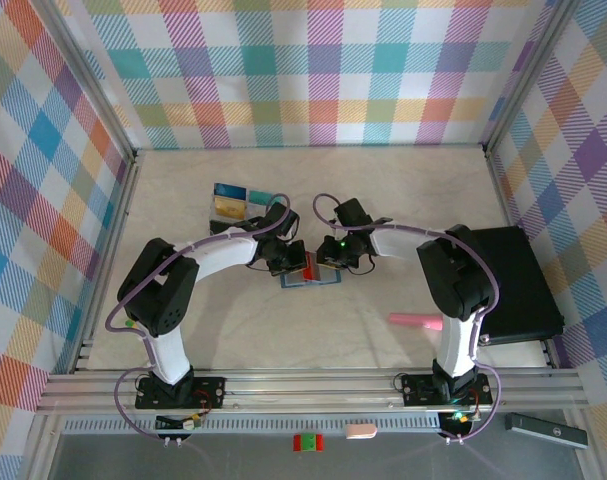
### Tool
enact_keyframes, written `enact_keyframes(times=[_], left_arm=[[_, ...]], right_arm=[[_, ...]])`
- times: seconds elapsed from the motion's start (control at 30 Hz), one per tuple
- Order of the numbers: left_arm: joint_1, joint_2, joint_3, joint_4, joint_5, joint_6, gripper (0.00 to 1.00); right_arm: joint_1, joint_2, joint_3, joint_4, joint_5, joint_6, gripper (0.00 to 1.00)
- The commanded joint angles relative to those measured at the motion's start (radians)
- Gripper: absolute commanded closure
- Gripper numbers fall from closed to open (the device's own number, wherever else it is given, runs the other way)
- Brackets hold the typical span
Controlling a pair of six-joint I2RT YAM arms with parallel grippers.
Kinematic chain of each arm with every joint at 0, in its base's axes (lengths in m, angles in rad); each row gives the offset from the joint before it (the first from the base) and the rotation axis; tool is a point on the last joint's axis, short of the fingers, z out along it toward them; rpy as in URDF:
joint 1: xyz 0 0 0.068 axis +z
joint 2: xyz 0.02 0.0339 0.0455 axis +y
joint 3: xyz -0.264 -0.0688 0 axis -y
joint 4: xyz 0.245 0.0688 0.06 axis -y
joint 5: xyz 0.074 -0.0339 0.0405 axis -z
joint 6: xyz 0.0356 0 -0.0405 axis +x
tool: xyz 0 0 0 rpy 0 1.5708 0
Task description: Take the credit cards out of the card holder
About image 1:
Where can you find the teal card holder wallet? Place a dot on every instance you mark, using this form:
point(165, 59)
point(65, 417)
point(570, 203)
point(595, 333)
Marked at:
point(295, 282)

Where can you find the red credit card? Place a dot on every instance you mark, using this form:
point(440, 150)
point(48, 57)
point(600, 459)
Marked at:
point(310, 272)

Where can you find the silver credit card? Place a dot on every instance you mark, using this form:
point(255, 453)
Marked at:
point(251, 212)

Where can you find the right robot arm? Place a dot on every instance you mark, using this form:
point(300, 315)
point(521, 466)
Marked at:
point(453, 275)

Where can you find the teal credit card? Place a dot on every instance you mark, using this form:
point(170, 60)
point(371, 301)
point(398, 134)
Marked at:
point(259, 196)

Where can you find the gold credit card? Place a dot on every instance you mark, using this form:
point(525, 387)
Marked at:
point(227, 206)

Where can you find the black credit card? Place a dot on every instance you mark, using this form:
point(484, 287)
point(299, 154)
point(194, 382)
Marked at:
point(214, 226)

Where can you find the blue credit card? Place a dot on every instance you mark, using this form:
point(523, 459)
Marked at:
point(229, 192)

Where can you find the pink toy microphone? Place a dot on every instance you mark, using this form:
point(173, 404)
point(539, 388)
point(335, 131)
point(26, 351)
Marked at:
point(413, 320)

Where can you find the black case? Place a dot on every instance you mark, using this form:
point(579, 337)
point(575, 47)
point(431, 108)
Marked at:
point(523, 280)

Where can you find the pink and white eraser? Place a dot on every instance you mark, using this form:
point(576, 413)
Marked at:
point(360, 431)

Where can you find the red and green block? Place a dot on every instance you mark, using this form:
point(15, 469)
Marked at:
point(308, 443)

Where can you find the grey metal shelf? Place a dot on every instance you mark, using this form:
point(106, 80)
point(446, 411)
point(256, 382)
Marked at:
point(233, 460)

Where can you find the black flat bar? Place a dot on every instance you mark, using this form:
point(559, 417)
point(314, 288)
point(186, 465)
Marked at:
point(543, 430)

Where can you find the aluminium front rail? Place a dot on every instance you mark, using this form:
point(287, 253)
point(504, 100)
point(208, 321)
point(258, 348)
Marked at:
point(308, 390)

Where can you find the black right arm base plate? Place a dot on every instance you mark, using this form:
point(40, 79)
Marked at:
point(418, 390)

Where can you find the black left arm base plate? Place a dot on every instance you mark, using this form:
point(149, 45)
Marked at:
point(208, 392)

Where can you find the aluminium frame post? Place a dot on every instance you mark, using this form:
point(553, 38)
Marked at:
point(530, 75)
point(93, 82)

